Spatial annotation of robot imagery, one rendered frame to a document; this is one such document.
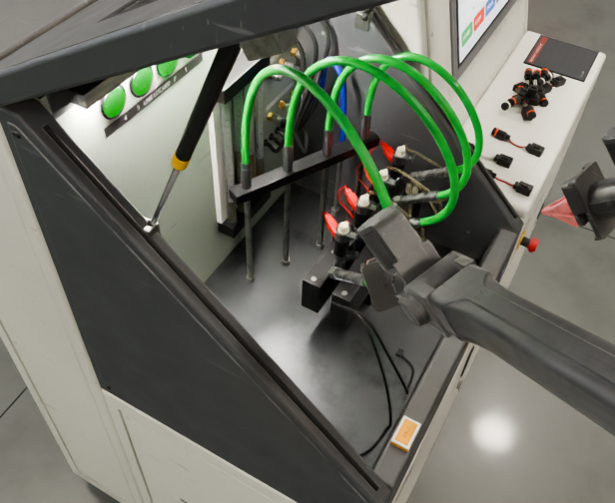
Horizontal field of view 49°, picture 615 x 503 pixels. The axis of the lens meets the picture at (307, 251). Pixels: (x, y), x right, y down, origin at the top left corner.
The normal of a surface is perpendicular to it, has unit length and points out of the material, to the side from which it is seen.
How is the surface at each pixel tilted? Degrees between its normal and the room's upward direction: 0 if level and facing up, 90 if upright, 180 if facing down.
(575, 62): 0
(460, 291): 40
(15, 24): 0
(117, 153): 90
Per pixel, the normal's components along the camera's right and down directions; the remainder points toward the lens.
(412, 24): -0.50, 0.64
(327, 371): 0.04, -0.66
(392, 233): 0.11, -0.03
